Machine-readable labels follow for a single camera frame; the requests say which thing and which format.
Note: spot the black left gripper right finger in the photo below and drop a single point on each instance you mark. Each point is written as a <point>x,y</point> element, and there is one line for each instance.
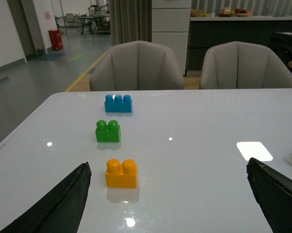
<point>273,192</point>

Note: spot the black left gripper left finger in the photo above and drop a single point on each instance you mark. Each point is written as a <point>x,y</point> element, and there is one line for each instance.
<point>60,210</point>

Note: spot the yellow toy block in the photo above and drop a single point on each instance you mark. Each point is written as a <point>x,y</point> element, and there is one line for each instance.
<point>121,175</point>

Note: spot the green toy block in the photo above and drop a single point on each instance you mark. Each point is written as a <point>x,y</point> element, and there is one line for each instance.
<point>108,132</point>

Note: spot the blue toy block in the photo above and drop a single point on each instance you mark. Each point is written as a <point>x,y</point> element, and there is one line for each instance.
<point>118,104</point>

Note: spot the right grey armchair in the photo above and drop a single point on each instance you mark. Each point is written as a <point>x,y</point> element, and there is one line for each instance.
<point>240,65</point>

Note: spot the grey armchair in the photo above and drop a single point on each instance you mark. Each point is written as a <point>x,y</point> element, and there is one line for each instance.
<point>240,65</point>
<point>137,65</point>

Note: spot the left grey armchair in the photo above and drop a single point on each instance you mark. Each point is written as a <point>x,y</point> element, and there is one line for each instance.
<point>137,65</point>

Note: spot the red bin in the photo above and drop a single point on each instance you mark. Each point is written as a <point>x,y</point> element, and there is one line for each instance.
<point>55,39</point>

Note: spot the dark kitchen counter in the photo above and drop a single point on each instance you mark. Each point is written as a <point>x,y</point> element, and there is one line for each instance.
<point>206,32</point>

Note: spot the fruit plate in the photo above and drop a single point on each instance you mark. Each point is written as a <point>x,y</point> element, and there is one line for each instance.
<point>242,13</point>

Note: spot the grey curtain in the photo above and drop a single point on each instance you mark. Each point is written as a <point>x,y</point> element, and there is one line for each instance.
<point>130,20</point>

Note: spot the wicker basket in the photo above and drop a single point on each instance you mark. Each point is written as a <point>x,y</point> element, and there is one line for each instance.
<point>197,13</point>

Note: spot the white drawer cabinet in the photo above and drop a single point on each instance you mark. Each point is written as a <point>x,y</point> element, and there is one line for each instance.
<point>170,27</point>

